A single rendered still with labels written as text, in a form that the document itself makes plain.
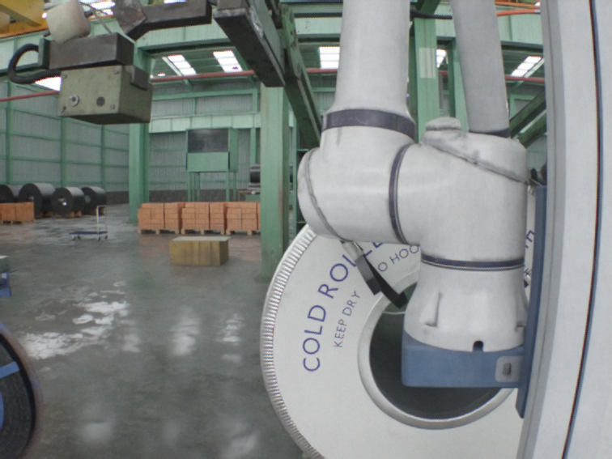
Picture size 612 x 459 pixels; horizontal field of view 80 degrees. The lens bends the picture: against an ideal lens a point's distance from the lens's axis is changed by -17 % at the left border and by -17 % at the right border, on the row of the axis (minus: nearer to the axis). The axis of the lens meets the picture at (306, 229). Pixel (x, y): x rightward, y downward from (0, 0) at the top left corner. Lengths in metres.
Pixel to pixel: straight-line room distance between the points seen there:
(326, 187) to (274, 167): 5.30
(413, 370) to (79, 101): 0.95
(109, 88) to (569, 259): 0.99
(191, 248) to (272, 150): 2.36
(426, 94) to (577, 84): 5.67
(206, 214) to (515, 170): 11.88
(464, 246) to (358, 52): 0.35
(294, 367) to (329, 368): 0.11
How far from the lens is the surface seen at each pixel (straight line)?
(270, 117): 6.02
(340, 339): 1.35
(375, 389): 1.42
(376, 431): 1.50
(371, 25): 0.72
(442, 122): 1.04
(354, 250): 1.23
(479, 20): 0.86
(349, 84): 0.69
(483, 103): 0.87
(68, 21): 1.23
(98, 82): 1.12
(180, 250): 7.43
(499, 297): 0.58
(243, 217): 11.93
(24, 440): 1.59
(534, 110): 2.42
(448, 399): 1.63
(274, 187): 5.93
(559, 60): 0.50
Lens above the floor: 1.27
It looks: 5 degrees down
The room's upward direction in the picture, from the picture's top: straight up
